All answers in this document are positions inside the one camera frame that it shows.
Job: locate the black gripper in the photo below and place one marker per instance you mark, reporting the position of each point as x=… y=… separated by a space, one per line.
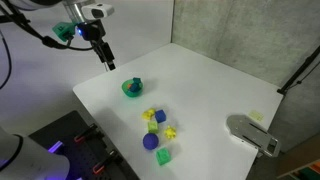
x=90 y=30

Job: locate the blue toy block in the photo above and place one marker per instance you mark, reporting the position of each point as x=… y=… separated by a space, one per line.
x=160 y=116
x=134 y=88

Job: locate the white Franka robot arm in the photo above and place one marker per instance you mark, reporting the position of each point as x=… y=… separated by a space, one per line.
x=33 y=3

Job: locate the green bowl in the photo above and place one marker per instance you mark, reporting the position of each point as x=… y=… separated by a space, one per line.
x=131 y=93

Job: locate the lime green toy block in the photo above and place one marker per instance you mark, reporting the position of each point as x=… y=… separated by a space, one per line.
x=153 y=126

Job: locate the orange toy figure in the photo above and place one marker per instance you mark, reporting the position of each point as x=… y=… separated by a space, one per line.
x=129 y=86

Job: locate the teal toy figure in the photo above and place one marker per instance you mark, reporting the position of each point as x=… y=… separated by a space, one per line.
x=137 y=80

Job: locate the yellow duck toy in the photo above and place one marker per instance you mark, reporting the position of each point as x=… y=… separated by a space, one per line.
x=148 y=114

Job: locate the black pegboard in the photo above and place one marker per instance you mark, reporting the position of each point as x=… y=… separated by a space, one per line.
x=73 y=133

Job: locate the purple bumpy ball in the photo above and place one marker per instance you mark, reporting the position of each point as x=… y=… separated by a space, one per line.
x=150 y=141

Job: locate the yellow spiky toy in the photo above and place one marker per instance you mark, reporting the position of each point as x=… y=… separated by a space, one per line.
x=170 y=132

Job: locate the small yellow sticker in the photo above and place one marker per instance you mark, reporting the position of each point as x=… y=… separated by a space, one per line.
x=256 y=115

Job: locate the grey metal plate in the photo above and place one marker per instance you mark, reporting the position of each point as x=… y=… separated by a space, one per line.
x=251 y=133

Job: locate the black tripod pole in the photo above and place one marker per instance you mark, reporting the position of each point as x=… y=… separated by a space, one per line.
x=300 y=70

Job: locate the wooden shelf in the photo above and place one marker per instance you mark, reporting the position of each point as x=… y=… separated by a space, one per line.
x=301 y=156

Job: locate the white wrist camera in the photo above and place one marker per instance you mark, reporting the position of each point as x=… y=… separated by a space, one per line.
x=97 y=11

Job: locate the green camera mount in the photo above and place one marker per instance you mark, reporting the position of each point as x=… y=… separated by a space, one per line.
x=63 y=30

